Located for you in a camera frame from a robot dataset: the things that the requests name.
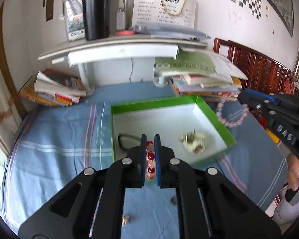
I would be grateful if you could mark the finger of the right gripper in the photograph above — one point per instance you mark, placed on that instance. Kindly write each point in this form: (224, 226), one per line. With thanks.
(255, 99)

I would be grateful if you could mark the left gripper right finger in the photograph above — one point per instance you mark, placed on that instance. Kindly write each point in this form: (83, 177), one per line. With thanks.
(165, 177)

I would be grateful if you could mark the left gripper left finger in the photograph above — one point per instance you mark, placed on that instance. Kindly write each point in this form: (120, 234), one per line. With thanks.
(136, 170)

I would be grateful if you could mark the person right hand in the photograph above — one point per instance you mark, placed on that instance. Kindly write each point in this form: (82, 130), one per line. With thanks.
(293, 172)

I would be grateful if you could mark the right book stack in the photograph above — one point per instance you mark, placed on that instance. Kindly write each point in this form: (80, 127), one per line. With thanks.
(205, 73)

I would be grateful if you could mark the book stack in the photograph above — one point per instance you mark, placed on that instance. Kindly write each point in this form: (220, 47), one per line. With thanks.
(205, 73)
(53, 88)

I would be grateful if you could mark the green cardboard box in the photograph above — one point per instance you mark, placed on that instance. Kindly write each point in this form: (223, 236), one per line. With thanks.
(171, 118)

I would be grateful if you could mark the blue striped bed sheet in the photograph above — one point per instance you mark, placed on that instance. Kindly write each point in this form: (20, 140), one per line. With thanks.
(54, 145)

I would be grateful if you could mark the white bed desk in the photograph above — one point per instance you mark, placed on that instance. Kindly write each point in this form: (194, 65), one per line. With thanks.
(81, 52)

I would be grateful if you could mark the left book stack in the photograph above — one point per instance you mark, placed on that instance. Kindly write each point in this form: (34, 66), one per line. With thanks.
(53, 88)

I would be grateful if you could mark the white paper bag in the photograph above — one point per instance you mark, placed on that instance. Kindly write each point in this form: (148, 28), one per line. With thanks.
(176, 12)

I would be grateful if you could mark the beige curtain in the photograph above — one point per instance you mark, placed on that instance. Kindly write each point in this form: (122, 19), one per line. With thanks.
(12, 110)

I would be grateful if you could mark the black tumbler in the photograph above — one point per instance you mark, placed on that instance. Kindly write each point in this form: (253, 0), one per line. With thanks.
(96, 15)

